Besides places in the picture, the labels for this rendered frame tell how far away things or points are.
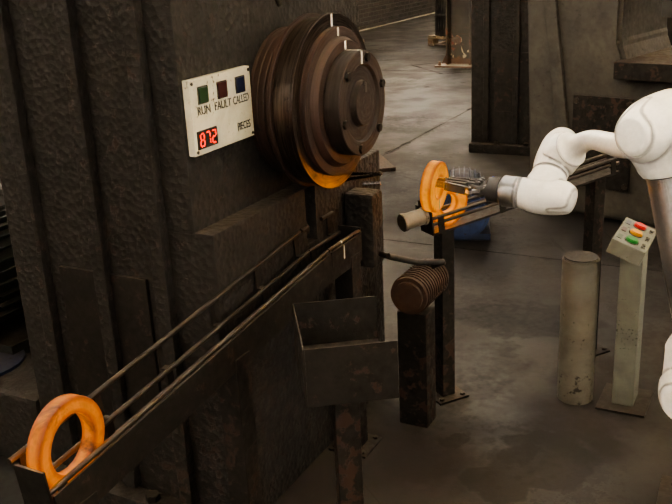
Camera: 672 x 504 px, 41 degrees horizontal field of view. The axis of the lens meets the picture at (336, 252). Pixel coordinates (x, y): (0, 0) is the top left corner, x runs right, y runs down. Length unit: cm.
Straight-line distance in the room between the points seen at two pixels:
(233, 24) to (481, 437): 151
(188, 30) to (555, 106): 322
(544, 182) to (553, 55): 256
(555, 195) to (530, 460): 84
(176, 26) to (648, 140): 107
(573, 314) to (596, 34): 225
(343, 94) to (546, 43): 289
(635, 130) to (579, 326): 117
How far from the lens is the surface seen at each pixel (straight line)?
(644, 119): 199
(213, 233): 218
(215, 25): 224
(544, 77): 512
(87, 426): 183
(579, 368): 311
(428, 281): 280
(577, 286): 299
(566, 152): 258
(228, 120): 225
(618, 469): 286
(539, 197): 252
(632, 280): 300
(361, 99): 239
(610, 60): 494
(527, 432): 300
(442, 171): 267
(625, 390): 316
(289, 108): 226
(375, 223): 273
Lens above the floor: 153
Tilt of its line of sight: 19 degrees down
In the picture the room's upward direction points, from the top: 3 degrees counter-clockwise
